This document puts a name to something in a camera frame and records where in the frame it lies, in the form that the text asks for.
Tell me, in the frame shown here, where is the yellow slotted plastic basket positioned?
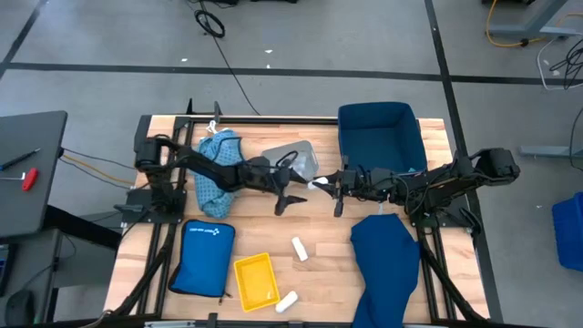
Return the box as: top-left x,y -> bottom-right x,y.
232,251 -> 281,313

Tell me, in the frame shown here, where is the white cable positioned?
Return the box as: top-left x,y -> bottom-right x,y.
536,36 -> 583,92

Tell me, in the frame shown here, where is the black pen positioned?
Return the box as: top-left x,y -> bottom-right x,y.
0,147 -> 42,172

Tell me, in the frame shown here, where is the dark grey side table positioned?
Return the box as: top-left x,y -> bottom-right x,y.
0,110 -> 69,241

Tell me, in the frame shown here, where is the white gauze roll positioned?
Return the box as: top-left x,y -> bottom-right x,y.
274,290 -> 300,314
291,236 -> 310,262

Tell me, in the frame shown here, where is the clear plastic bag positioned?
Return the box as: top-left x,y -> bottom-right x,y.
261,139 -> 321,182

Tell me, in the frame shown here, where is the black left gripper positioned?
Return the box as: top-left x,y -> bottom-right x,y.
245,154 -> 309,218

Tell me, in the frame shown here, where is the navy blue cloth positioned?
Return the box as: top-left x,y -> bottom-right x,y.
349,203 -> 423,328

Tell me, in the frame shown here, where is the grey desk base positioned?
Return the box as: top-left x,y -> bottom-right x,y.
482,0 -> 583,40

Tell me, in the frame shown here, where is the blue first aid pouch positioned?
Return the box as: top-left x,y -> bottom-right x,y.
167,219 -> 237,305

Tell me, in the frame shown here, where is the thin black cable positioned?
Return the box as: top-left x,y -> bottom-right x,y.
61,147 -> 138,171

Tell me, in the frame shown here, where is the teal patterned cloth gown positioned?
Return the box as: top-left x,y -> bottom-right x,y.
193,118 -> 245,220

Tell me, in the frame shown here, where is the blue plastic crate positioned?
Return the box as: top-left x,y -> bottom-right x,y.
551,190 -> 583,273

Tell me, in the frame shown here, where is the black computer mouse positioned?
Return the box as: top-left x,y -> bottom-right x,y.
4,289 -> 36,327

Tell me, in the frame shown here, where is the long black floor cable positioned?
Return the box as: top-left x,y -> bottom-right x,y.
199,0 -> 262,117

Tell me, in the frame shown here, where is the orange cable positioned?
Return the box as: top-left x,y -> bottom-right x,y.
61,153 -> 138,187

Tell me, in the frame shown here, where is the yellow cable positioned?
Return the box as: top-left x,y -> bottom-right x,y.
484,0 -> 583,49

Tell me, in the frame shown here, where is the red-handled screwdriver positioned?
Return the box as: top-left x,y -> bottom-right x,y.
0,167 -> 40,192

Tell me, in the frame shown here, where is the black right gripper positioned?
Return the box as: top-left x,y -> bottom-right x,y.
318,167 -> 394,219

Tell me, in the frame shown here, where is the coiled black cable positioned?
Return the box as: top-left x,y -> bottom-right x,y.
193,8 -> 227,40

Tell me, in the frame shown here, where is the grey desk foot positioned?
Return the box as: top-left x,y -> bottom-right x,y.
519,145 -> 583,161

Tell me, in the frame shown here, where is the navy fabric storage bin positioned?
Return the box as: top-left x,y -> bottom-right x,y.
337,100 -> 429,177

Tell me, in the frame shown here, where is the black cable bundle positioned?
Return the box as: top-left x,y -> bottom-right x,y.
548,38 -> 583,90

